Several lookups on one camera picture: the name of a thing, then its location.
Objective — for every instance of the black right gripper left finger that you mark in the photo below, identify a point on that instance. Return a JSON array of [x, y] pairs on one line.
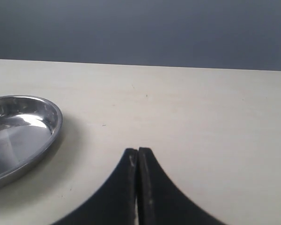
[[114, 202]]

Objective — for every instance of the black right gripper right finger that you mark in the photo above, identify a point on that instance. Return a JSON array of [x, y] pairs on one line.
[[160, 202]]

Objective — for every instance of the round stainless steel plate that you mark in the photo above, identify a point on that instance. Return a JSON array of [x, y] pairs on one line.
[[28, 127]]

